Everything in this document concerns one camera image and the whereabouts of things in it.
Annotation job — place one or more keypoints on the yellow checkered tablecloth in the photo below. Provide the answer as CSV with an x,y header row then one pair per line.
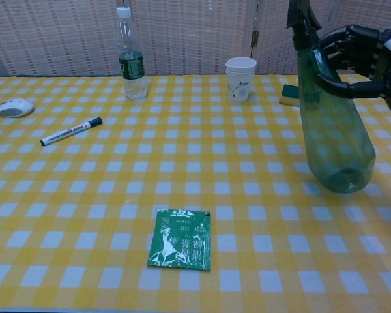
x,y
182,195

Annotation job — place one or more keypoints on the whiteboard marker pen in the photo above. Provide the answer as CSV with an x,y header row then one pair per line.
x,y
71,131

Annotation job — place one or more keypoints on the white computer mouse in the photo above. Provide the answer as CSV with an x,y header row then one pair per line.
x,y
13,107

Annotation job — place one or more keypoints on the clear plastic water bottle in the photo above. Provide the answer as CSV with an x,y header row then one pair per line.
x,y
132,65

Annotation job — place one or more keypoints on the woven folding screen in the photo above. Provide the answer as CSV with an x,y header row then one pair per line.
x,y
182,36

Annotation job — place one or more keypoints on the green yellow sponge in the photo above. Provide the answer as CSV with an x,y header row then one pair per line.
x,y
290,95

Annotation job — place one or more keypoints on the green spray bottle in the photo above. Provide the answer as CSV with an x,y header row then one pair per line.
x,y
329,130

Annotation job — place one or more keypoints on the green tea packet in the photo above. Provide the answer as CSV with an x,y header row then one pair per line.
x,y
180,239

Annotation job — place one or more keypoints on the white paper cup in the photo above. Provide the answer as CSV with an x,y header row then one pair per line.
x,y
240,80

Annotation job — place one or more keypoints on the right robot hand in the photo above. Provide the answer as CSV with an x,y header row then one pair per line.
x,y
358,68

